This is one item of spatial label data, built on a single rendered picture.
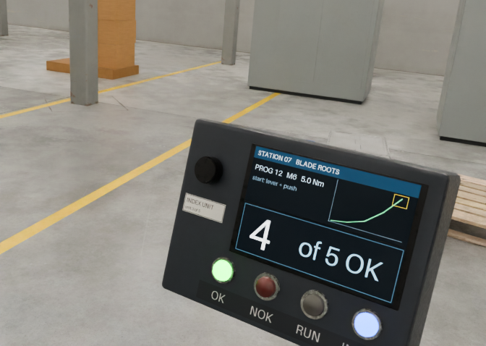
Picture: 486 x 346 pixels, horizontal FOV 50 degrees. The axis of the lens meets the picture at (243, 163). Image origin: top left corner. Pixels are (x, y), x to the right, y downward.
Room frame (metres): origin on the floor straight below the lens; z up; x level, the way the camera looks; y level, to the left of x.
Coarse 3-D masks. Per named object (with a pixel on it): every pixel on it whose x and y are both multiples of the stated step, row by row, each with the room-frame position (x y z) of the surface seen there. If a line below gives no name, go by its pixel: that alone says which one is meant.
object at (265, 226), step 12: (252, 204) 0.47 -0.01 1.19; (252, 216) 0.47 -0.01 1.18; (264, 216) 0.46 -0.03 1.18; (276, 216) 0.46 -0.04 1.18; (288, 216) 0.45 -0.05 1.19; (240, 228) 0.47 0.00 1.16; (252, 228) 0.47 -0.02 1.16; (264, 228) 0.46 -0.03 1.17; (276, 228) 0.46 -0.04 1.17; (240, 240) 0.47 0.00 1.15; (252, 240) 0.46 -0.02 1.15; (264, 240) 0.46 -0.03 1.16; (276, 240) 0.45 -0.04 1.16; (252, 252) 0.46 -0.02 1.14; (264, 252) 0.45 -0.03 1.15; (276, 252) 0.45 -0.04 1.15
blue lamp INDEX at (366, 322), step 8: (360, 312) 0.40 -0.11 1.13; (368, 312) 0.39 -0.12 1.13; (352, 320) 0.40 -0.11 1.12; (360, 320) 0.39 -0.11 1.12; (368, 320) 0.39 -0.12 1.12; (376, 320) 0.39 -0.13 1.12; (360, 328) 0.39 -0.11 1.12; (368, 328) 0.39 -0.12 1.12; (376, 328) 0.39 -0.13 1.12; (360, 336) 0.39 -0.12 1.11; (368, 336) 0.38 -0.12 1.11; (376, 336) 0.39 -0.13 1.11
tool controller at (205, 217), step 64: (192, 192) 0.51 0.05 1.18; (256, 192) 0.48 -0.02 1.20; (320, 192) 0.45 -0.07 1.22; (384, 192) 0.43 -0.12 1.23; (448, 192) 0.42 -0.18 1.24; (192, 256) 0.49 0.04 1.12; (320, 256) 0.43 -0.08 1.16; (384, 256) 0.41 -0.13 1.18; (256, 320) 0.44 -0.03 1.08; (320, 320) 0.41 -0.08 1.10; (384, 320) 0.39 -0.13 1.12
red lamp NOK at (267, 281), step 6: (258, 276) 0.45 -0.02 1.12; (264, 276) 0.44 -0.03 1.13; (270, 276) 0.44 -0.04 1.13; (258, 282) 0.44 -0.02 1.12; (264, 282) 0.44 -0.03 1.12; (270, 282) 0.44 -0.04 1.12; (276, 282) 0.44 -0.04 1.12; (258, 288) 0.44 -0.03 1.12; (264, 288) 0.43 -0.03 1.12; (270, 288) 0.43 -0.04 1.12; (276, 288) 0.44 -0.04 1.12; (258, 294) 0.44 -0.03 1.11; (264, 294) 0.43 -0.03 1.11; (270, 294) 0.43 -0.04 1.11; (276, 294) 0.43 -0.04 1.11
